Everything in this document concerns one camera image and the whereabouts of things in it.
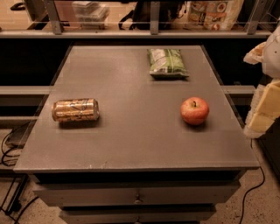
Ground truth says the orange soda can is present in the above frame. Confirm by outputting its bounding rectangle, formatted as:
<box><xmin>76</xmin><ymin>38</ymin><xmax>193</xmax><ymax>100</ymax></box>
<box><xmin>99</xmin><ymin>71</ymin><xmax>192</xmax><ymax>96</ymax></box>
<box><xmin>52</xmin><ymin>98</ymin><xmax>100</xmax><ymax>123</ymax></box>

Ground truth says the printed food bag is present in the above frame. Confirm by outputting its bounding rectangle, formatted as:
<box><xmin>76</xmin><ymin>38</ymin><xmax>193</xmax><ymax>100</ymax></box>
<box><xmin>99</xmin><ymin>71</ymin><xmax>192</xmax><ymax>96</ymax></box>
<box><xmin>184</xmin><ymin>0</ymin><xmax>244</xmax><ymax>31</ymax></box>

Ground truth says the grey drawer cabinet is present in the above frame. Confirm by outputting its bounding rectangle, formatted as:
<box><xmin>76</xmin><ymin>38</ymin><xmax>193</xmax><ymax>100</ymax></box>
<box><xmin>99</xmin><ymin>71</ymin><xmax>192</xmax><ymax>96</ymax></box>
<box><xmin>15</xmin><ymin>45</ymin><xmax>259</xmax><ymax>224</ymax></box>

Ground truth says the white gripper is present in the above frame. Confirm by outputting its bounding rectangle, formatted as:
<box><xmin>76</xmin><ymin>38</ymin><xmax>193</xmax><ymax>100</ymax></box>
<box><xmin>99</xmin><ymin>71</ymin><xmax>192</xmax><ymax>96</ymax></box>
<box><xmin>243</xmin><ymin>26</ymin><xmax>280</xmax><ymax>138</ymax></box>

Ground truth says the clear plastic container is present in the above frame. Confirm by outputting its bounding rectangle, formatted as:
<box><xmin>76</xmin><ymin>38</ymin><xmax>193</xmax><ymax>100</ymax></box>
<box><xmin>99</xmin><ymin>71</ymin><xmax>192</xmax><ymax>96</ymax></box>
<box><xmin>72</xmin><ymin>1</ymin><xmax>109</xmax><ymax>30</ymax></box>

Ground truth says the black cables left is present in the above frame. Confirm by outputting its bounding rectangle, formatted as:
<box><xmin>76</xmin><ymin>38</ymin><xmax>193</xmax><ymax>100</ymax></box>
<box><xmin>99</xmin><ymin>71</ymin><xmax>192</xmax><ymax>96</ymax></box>
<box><xmin>0</xmin><ymin>122</ymin><xmax>40</xmax><ymax>224</ymax></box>

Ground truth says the black floor cable right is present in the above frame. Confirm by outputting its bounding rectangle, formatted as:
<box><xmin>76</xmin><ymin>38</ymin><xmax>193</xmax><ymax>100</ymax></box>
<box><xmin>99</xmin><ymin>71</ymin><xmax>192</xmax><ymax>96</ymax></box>
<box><xmin>238</xmin><ymin>138</ymin><xmax>266</xmax><ymax>224</ymax></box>

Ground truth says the red apple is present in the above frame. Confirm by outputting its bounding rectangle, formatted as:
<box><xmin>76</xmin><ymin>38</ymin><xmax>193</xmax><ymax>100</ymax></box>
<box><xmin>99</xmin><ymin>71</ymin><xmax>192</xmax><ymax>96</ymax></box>
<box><xmin>180</xmin><ymin>97</ymin><xmax>209</xmax><ymax>126</ymax></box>

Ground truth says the green snack bag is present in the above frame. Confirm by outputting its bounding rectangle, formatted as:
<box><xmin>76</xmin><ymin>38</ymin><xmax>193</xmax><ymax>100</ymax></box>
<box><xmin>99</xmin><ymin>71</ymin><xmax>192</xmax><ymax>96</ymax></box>
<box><xmin>148</xmin><ymin>49</ymin><xmax>188</xmax><ymax>79</ymax></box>

